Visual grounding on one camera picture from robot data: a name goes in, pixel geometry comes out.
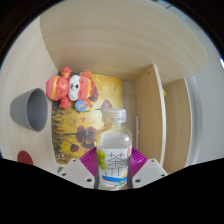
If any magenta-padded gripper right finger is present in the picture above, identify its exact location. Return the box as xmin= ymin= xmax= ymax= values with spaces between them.
xmin=127 ymin=147 xmax=169 ymax=189

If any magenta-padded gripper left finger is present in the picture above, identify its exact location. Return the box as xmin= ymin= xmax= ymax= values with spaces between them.
xmin=57 ymin=147 xmax=101 ymax=190

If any clear plastic drink bottle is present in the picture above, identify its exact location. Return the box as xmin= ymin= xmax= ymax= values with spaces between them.
xmin=96 ymin=108 xmax=133 ymax=190

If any yellow poppy painting canvas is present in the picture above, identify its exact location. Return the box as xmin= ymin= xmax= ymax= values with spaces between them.
xmin=50 ymin=71 xmax=124 ymax=165

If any flat round red coaster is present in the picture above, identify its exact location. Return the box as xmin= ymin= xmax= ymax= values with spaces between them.
xmin=16 ymin=150 xmax=35 ymax=166

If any grey mug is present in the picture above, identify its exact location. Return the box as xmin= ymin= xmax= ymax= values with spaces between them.
xmin=9 ymin=87 xmax=49 ymax=133

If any red plush toy figure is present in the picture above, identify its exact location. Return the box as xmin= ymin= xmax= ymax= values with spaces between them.
xmin=45 ymin=66 xmax=96 ymax=112

